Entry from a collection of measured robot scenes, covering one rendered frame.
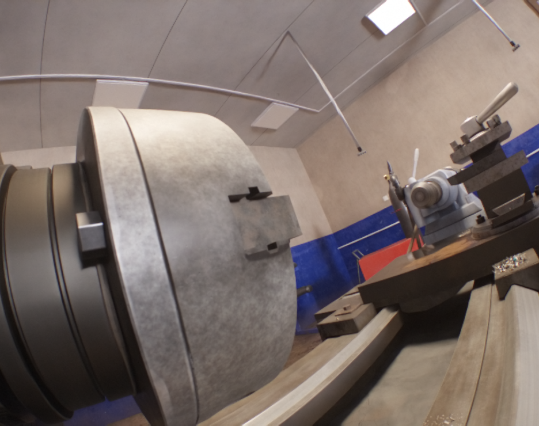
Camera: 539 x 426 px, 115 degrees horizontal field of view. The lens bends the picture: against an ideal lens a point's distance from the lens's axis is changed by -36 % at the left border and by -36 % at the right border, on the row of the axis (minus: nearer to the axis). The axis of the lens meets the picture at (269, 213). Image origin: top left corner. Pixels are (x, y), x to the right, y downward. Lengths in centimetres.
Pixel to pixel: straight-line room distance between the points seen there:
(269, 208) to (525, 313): 40
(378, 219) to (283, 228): 498
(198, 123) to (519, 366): 36
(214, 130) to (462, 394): 35
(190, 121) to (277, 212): 8
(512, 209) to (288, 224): 53
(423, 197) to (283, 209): 74
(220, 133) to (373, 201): 499
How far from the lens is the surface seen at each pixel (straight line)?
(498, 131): 66
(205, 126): 16
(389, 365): 71
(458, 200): 128
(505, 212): 63
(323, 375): 52
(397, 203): 353
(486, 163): 65
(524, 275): 55
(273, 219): 15
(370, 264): 349
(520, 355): 36
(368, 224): 523
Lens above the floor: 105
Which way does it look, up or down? 12 degrees up
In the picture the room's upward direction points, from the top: 21 degrees counter-clockwise
